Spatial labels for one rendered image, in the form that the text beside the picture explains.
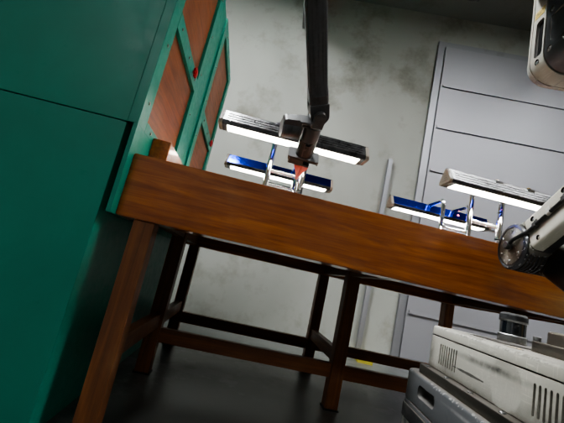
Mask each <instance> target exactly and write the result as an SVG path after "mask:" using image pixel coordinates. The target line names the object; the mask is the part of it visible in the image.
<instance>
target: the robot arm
mask: <svg viewBox="0 0 564 423"><path fill-rule="evenodd" d="M304 9H305V48H306V69H307V110H308V114H307V115H302V114H299V115H295V114H285V115H284V116H283V118H282V120H281V122H280V126H279V136H280V137H282V138H292V139H297V140H298V139H299V138H300V140H299V143H298V146H297V148H296V147H293V146H290V148H289V153H288V161H287V162H288V163H291V164H294V167H295V179H296V180H297V179H298V178H299V176H300V175H301V174H302V173H304V172H305V171H306V170H307V169H308V167H309V164H313V165H315V166H318V163H319V154H318V153H315V152H314V151H315V148H316V144H317V141H318V138H319V137H320V134H321V130H322V129H323V126H324V124H325V123H326V122H327V121H328V120H329V117H330V104H329V91H328V0H304Z"/></svg>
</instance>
